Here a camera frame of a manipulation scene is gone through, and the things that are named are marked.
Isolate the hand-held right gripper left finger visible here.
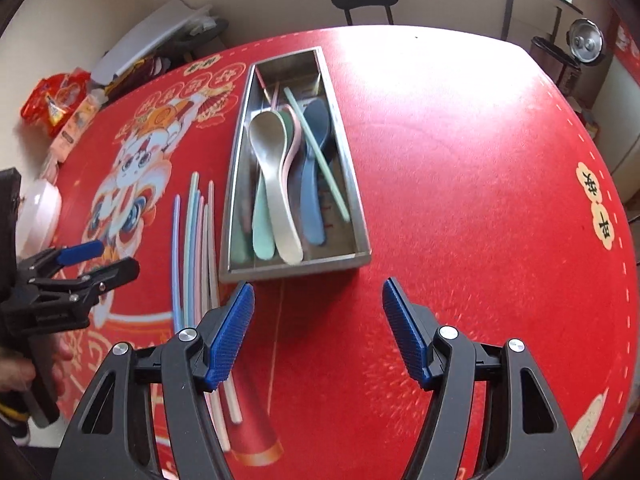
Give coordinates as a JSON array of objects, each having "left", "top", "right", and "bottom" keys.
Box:
[{"left": 50, "top": 281, "right": 256, "bottom": 480}]

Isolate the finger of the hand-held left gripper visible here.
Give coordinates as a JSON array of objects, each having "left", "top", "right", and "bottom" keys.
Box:
[
  {"left": 17, "top": 240, "right": 105, "bottom": 281},
  {"left": 30, "top": 257, "right": 141, "bottom": 311}
]

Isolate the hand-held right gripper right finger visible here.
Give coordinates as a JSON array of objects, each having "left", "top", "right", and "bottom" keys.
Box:
[{"left": 381, "top": 276, "right": 586, "bottom": 480}]

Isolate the blue chopstick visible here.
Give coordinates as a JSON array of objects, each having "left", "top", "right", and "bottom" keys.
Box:
[{"left": 171, "top": 194, "right": 183, "bottom": 335}]

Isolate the pale pink chopstick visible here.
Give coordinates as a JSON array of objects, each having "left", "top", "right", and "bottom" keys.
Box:
[{"left": 207, "top": 180, "right": 244, "bottom": 423}]

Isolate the stainless steel utensil tray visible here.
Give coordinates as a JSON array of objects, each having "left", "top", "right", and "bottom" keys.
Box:
[{"left": 218, "top": 46, "right": 373, "bottom": 283}]

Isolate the beige plastic spoon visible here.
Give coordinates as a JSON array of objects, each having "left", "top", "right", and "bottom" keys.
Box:
[{"left": 248, "top": 111, "right": 304, "bottom": 265}]

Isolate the blue plastic spoon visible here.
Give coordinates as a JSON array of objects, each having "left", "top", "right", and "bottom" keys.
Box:
[{"left": 290, "top": 98, "right": 332, "bottom": 246}]

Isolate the pink plastic spoon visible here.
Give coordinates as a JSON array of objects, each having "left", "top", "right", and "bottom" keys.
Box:
[{"left": 280, "top": 105, "right": 303, "bottom": 186}]

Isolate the person's left hand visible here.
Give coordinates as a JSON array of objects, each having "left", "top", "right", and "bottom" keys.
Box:
[{"left": 0, "top": 334, "right": 76, "bottom": 401}]

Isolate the white round container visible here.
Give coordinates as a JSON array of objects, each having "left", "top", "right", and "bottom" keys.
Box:
[{"left": 14, "top": 180, "right": 63, "bottom": 257}]

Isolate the beige printed box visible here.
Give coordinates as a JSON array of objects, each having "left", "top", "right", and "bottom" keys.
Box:
[{"left": 49, "top": 92, "right": 103, "bottom": 163}]

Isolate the red snack bag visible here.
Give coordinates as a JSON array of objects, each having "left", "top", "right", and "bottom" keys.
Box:
[{"left": 21, "top": 72, "right": 92, "bottom": 137}]

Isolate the red printed tablecloth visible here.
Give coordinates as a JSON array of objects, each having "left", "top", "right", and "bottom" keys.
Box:
[{"left": 30, "top": 25, "right": 640, "bottom": 480}]

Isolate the white board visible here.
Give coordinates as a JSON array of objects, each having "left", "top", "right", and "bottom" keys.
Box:
[{"left": 90, "top": 0, "right": 213, "bottom": 85}]

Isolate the dark round stool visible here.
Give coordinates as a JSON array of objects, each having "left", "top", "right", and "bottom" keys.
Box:
[{"left": 165, "top": 15, "right": 231, "bottom": 68}]

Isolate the cream refrigerator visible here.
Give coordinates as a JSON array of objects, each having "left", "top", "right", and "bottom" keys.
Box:
[{"left": 597, "top": 10, "right": 640, "bottom": 196}]

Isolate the electric pressure cooker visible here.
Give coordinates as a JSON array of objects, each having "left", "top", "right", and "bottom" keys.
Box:
[{"left": 529, "top": 17, "right": 607, "bottom": 98}]

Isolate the red fridge cover cloth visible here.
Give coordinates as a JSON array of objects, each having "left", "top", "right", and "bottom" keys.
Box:
[{"left": 612, "top": 20, "right": 640, "bottom": 88}]

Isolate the yellow cable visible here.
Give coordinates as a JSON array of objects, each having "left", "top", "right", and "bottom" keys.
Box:
[{"left": 0, "top": 395, "right": 27, "bottom": 423}]

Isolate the black metal rack frame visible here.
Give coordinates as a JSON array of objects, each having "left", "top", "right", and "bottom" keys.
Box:
[{"left": 501, "top": 0, "right": 563, "bottom": 46}]

